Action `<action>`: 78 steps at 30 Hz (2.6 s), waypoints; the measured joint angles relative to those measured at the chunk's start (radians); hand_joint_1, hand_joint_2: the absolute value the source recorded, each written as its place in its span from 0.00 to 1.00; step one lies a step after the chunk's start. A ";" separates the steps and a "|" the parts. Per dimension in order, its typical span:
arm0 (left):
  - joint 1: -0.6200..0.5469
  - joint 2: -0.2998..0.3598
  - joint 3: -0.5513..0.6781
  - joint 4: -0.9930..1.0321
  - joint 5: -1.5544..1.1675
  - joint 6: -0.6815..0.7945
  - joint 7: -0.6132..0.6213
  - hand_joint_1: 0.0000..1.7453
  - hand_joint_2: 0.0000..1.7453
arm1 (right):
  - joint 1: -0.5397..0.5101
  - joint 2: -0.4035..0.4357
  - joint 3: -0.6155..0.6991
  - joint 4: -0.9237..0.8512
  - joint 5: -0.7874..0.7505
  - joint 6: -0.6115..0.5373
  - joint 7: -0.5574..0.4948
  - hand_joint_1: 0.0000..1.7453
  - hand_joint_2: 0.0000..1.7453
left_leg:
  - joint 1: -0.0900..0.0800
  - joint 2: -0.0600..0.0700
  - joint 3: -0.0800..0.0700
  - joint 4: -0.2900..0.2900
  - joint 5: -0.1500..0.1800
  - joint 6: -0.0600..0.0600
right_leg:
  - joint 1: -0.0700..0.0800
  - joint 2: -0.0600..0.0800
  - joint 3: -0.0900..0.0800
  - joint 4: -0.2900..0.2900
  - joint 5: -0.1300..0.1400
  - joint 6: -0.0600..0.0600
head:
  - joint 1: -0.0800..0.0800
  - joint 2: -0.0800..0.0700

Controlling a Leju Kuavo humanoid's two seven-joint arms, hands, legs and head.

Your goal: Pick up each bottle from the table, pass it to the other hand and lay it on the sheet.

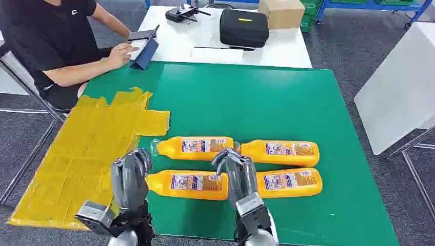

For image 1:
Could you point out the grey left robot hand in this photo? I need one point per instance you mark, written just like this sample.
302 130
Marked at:
131 180

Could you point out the person's right hand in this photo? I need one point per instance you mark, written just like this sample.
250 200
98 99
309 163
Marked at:
120 54

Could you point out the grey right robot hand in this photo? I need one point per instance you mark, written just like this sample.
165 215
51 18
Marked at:
239 176

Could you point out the dark phone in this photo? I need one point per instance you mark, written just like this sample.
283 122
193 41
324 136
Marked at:
141 35

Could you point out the orange drink bottle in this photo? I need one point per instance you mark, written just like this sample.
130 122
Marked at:
190 185
197 147
282 152
292 183

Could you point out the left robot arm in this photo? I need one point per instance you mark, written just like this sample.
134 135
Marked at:
136 227

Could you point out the tablet in blue case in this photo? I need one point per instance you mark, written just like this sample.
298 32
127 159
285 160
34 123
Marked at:
146 52

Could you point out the yellow taped sheet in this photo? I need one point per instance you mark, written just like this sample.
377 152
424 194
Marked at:
88 152

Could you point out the green table mat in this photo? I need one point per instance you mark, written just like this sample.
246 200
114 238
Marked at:
258 112

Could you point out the black remote controller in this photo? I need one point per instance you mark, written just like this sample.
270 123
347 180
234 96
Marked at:
180 14

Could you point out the person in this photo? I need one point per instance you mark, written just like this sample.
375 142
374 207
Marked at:
44 37

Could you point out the thin black rod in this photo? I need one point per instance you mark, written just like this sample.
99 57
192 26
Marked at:
221 47

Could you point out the black zip case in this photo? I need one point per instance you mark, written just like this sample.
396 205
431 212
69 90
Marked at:
244 29

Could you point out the cardboard box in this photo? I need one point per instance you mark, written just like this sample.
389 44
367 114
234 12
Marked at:
282 13

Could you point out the green plastic crate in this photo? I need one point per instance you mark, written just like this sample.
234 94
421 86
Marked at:
310 17

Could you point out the white side table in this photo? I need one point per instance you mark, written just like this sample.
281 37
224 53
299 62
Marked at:
397 91

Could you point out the blue metal rack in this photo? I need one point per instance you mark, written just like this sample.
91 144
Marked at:
370 6

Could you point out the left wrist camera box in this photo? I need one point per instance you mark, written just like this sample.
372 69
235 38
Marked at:
95 215

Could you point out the metal table frame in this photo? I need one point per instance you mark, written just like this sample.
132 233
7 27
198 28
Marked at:
34 102

